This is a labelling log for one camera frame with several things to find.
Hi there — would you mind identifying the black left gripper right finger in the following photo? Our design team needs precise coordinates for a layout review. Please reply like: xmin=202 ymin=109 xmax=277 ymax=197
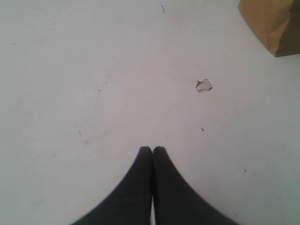
xmin=153 ymin=146 xmax=236 ymax=225

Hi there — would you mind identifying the clear plastic scrap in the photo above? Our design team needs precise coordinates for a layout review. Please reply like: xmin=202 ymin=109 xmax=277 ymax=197
xmin=195 ymin=79 xmax=212 ymax=92

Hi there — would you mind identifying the large brown paper bag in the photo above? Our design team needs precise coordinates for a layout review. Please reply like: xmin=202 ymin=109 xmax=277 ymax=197
xmin=238 ymin=0 xmax=300 ymax=57

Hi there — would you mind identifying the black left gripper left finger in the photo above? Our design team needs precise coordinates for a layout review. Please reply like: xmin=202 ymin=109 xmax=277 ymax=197
xmin=74 ymin=147 xmax=153 ymax=225

